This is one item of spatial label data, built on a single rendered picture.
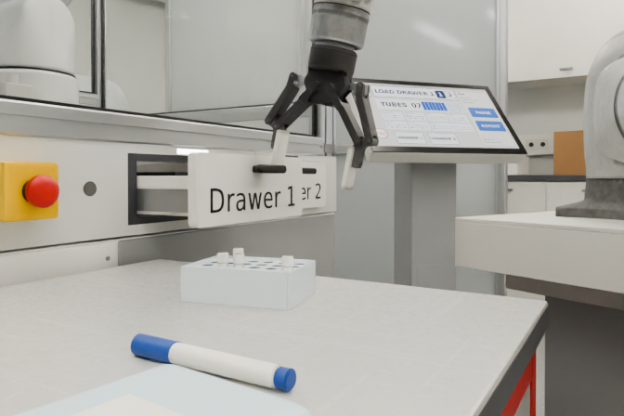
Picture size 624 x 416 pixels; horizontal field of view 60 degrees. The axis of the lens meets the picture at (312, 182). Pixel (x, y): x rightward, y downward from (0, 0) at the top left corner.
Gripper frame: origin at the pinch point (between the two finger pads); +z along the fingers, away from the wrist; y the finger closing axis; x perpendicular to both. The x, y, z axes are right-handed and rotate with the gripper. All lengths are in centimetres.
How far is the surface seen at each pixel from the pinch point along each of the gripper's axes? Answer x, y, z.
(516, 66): -321, 39, -70
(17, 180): 38.0, 17.7, 4.9
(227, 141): -6.2, 23.4, -1.3
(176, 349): 48, -20, 9
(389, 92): -81, 25, -21
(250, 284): 31.6, -13.7, 8.9
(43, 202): 36.5, 14.5, 7.0
